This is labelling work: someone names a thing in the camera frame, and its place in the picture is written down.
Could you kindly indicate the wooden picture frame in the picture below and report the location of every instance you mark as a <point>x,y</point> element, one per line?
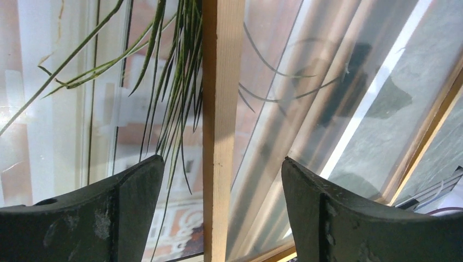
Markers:
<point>432,64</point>

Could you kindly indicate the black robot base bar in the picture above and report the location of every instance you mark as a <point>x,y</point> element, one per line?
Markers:
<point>432,197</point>

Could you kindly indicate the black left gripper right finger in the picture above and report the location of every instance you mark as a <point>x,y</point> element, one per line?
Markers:
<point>330,223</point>

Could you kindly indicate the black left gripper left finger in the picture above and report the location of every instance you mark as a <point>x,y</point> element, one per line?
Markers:
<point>109,220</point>

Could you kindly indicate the glossy plant photo print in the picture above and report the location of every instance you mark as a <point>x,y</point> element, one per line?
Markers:
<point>314,84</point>

